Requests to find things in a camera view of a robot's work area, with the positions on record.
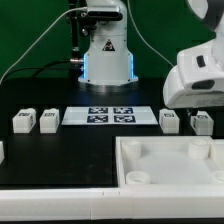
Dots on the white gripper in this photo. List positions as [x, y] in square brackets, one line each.
[197, 81]

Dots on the white square table top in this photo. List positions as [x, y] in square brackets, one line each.
[169, 160]

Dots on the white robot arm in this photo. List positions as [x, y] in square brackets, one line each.
[109, 63]

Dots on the white sheet with markers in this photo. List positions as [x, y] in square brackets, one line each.
[109, 115]

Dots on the white block left edge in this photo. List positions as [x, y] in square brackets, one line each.
[1, 152]

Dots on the black camera on mount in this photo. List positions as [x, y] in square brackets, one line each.
[105, 16]

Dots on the white front obstacle rail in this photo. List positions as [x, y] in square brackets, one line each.
[99, 204]

